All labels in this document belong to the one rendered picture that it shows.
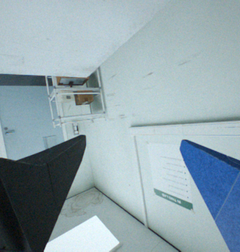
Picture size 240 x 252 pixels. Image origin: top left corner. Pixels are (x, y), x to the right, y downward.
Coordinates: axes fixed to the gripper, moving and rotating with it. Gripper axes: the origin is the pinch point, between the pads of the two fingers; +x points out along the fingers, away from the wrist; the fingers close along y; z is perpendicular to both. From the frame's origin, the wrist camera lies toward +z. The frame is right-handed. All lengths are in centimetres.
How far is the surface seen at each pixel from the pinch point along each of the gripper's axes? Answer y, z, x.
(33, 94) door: 154, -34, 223
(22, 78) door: 169, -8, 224
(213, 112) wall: -62, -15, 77
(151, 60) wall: -26, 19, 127
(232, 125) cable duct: -66, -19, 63
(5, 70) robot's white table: 31.5, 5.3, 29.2
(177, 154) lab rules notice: -51, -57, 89
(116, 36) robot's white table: 2.6, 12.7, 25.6
